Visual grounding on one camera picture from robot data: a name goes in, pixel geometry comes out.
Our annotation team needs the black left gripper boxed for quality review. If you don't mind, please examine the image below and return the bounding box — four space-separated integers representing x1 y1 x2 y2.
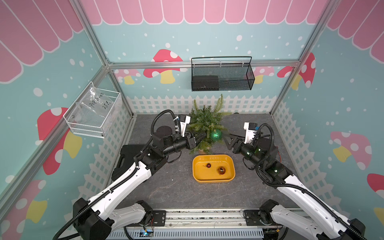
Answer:
163 131 206 156

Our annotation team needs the green glitter ball ornament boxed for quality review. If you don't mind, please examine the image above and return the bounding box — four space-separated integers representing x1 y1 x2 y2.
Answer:
210 129 223 142

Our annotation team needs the small green christmas tree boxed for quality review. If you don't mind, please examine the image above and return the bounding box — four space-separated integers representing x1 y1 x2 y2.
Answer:
188 95 231 155

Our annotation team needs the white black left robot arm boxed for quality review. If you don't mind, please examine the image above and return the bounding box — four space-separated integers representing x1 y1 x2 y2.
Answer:
71 126 207 240

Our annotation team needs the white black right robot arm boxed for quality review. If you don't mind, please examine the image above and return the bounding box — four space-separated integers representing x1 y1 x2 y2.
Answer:
223 134 366 240

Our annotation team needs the yellow plastic tray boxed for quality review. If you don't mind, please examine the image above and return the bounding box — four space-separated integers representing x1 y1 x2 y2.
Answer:
192 155 236 184

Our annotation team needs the black box in basket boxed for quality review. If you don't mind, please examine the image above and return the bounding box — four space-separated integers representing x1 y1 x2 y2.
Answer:
191 76 219 92

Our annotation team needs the clear plastic bag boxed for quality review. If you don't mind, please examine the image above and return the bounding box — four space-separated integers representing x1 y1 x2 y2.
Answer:
73 87 121 128

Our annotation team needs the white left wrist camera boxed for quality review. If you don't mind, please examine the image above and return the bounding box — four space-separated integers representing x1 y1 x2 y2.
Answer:
178 114 191 135

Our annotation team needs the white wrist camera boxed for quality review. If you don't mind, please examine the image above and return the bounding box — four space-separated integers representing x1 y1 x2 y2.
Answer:
178 114 191 135
244 122 259 144

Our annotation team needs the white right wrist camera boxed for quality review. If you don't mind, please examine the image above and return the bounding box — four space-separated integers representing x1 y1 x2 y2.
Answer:
244 122 259 144

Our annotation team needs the black wire mesh basket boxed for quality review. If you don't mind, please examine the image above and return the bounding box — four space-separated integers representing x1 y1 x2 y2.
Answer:
191 56 255 91

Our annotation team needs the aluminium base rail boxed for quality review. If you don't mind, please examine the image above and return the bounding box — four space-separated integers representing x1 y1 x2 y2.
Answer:
104 208 319 240

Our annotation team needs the white wire basket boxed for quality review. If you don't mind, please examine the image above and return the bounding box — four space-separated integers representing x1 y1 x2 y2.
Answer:
63 82 123 139

